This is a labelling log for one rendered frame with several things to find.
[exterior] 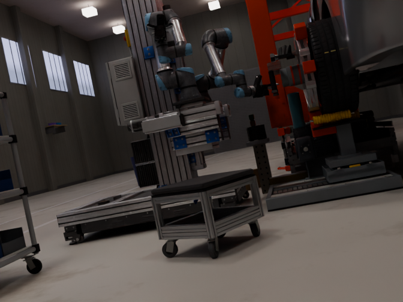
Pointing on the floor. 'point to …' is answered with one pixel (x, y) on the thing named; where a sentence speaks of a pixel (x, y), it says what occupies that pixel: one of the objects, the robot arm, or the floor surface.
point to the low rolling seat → (174, 227)
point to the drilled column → (262, 166)
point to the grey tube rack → (35, 267)
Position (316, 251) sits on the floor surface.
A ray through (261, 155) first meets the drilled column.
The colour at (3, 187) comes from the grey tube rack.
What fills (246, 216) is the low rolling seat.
